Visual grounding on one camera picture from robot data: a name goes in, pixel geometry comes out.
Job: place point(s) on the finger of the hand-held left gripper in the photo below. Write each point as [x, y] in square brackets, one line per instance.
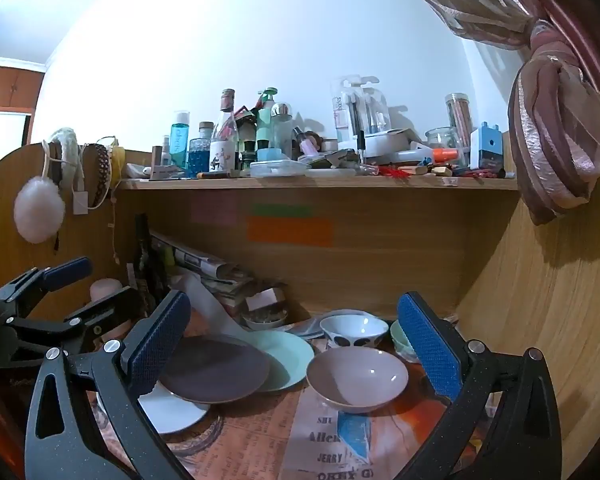
[115, 310]
[67, 272]

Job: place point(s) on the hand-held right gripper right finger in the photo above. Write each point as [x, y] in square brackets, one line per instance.
[430, 347]

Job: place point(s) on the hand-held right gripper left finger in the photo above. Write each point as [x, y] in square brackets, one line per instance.
[161, 342]

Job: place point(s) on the mint green bowl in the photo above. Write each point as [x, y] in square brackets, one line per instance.
[401, 340]

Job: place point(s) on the mint green plate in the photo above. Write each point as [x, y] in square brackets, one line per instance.
[286, 355]

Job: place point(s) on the pale pink mug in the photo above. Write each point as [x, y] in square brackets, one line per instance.
[105, 287]

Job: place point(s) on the dark wine bottle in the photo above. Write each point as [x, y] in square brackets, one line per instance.
[142, 270]

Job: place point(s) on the dark brown plate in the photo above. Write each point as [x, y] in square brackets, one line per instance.
[215, 367]

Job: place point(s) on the white paper sheet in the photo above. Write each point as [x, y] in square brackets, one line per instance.
[210, 305]

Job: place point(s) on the white fluffy pom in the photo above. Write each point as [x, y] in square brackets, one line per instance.
[39, 210]

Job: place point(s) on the white hanging adapter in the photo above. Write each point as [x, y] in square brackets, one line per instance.
[81, 202]

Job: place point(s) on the white plate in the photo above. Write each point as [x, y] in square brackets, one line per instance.
[175, 412]

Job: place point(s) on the pale pink shallow bowl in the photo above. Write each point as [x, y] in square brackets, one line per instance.
[355, 372]

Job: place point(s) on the white bowl with black spots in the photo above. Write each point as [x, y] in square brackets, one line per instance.
[352, 330]

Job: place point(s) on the stack of newspapers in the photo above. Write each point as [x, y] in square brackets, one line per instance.
[200, 265]

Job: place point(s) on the wooden desk hutch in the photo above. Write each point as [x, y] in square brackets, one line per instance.
[380, 270]

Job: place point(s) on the small bowl of trinkets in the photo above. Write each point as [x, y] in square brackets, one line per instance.
[262, 320]

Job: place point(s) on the dark dotted headband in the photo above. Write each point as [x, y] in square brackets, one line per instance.
[101, 170]

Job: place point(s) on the small white cardboard box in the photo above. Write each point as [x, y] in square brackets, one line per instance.
[264, 300]

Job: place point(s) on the white fluffy headband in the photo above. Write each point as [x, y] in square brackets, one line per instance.
[70, 152]

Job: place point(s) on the yellow hair accessory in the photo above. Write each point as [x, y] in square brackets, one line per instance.
[117, 162]

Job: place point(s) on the pink sticky note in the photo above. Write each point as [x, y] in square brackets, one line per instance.
[213, 208]

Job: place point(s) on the newspaper print table mat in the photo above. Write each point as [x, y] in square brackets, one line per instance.
[270, 440]

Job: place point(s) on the small spray bottle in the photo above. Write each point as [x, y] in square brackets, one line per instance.
[166, 152]

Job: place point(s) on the orange sticky note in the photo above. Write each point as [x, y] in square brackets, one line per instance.
[290, 231]

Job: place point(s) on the blue liquid bottle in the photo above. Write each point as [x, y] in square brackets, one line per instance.
[180, 140]

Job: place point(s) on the green sticky note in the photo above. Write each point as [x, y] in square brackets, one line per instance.
[281, 210]

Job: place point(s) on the red tassel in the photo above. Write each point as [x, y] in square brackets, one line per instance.
[394, 171]

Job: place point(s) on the orange and white tube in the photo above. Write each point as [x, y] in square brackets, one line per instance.
[437, 154]

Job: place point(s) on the wooden wardrobe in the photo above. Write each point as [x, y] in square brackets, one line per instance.
[10, 82]

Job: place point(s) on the white patterned liquor bottle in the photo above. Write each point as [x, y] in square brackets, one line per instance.
[224, 140]

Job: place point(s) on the glass jar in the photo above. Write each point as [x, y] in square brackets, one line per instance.
[442, 142]

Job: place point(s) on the blue pencil sharpener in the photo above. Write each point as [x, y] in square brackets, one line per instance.
[486, 147]

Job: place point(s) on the clear food container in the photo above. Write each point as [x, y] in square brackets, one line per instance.
[277, 166]

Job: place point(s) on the clear tube of pencils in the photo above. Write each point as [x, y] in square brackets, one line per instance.
[459, 115]

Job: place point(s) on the small pink bottle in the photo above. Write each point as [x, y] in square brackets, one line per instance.
[308, 144]

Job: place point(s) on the green pump bottle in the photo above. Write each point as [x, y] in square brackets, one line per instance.
[265, 125]

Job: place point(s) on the clear plastic blister pack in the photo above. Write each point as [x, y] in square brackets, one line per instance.
[362, 110]

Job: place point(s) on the silver cap bottle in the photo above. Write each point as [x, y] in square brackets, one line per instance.
[282, 125]

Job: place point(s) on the pink striped curtain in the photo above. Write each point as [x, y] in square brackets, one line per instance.
[555, 125]

